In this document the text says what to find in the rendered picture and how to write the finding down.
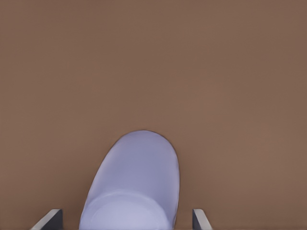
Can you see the lavender rounded cup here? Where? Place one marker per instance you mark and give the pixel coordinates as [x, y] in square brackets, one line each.
[136, 182]

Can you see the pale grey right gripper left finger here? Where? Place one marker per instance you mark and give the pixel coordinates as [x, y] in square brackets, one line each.
[51, 220]

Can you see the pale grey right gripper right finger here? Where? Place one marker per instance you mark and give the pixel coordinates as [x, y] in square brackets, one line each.
[200, 220]

